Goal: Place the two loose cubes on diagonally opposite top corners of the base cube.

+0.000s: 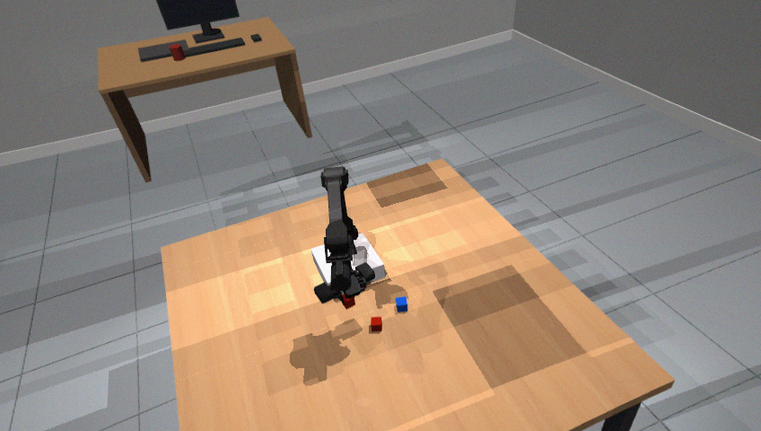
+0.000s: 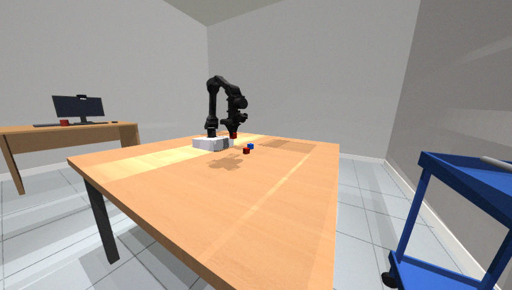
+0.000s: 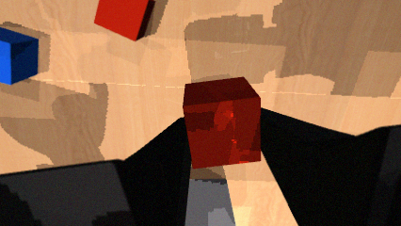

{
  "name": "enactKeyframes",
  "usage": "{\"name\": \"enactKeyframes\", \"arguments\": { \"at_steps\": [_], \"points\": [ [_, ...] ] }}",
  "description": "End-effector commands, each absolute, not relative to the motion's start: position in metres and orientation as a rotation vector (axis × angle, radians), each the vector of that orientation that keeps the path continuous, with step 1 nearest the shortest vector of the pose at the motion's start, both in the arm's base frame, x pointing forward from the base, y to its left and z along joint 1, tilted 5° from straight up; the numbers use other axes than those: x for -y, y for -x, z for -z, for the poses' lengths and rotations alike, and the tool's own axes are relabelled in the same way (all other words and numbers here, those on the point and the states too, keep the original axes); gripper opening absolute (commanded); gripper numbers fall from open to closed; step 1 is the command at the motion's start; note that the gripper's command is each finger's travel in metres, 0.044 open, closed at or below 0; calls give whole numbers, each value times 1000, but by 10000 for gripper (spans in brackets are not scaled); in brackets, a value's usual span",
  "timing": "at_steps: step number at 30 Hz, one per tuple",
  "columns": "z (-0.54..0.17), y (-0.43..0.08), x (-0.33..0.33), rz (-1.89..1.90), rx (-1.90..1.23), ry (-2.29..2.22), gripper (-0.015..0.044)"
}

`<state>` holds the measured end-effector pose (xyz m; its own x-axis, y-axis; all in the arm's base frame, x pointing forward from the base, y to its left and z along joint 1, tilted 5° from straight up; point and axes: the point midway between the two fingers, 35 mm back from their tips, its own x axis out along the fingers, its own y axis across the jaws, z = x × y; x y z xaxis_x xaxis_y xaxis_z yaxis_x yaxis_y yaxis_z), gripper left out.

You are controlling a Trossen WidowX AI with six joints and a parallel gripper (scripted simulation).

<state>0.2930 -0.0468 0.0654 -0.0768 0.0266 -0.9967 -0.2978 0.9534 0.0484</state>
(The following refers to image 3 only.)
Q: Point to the dark red cube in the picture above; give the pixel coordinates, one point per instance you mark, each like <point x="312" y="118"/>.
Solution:
<point x="128" y="18"/>
<point x="222" y="119"/>

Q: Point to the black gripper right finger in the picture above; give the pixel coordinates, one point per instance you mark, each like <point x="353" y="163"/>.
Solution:
<point x="332" y="178"/>

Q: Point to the blue cube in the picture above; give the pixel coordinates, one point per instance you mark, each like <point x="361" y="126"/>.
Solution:
<point x="18" y="56"/>

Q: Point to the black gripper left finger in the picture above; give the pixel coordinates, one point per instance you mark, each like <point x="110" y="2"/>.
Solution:
<point x="148" y="188"/>

